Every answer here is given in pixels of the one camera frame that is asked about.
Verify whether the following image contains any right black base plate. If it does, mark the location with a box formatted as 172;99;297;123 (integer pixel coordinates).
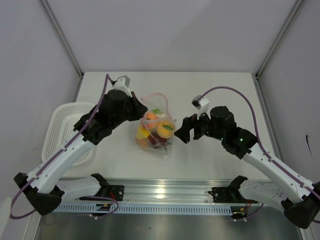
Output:
208;186;258;204

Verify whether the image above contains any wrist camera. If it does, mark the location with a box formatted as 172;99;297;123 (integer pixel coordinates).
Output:
191;95;210;119
112;75;132;98

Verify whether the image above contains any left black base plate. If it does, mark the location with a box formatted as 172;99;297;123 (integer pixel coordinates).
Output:
106;185;125;202

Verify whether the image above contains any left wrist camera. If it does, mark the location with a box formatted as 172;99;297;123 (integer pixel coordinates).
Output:
112;75;132;98

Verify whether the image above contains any white slotted cable duct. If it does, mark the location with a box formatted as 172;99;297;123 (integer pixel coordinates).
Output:
55;202;233;216

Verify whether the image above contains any purple cable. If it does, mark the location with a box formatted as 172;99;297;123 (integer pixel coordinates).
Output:
198;86;320;225
9;73;117;221

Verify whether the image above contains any aluminium mounting rail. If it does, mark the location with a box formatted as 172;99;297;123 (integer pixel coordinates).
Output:
59;178;307;207

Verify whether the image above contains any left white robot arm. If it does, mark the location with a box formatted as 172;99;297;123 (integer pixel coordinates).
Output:
14;89;148;216

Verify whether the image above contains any pink orange toy peach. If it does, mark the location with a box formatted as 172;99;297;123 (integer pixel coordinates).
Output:
144;111;159;129

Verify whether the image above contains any aluminium frame post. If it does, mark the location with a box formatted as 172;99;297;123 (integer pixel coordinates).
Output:
38;0;84;79
255;0;307;81

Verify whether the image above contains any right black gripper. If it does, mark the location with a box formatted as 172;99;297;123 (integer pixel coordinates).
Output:
174;106;225;144

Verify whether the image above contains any red toy apple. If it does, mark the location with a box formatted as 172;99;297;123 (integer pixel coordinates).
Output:
147;133;168;149

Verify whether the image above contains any white perforated plastic basket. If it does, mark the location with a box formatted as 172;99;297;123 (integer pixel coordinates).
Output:
41;102;95;163

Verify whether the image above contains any orange toy pineapple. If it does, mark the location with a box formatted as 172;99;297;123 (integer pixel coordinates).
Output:
136;138;149;149

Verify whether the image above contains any white green toy cabbage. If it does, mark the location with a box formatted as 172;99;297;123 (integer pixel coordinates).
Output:
152;108;167;119

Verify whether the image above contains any clear zip top bag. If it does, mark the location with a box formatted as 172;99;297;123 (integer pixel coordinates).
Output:
135;92;176;159

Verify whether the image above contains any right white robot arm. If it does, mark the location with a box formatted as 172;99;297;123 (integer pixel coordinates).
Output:
174;106;320;229

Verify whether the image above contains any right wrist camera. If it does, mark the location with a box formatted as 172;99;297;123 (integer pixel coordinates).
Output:
191;95;210;119

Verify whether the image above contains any yellow toy pear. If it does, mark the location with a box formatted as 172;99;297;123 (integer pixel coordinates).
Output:
135;126;150;140

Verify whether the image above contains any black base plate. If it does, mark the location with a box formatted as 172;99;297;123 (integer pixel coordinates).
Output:
106;185;125;202
208;186;258;204

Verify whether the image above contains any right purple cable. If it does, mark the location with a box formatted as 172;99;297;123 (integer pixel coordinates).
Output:
198;86;320;225

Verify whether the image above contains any left aluminium frame post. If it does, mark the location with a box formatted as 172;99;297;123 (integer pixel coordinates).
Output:
38;0;84;79

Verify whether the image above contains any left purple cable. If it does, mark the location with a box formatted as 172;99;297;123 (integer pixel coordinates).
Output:
9;73;117;221

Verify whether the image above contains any right aluminium frame post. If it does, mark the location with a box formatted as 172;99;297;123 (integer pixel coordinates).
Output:
255;0;307;81

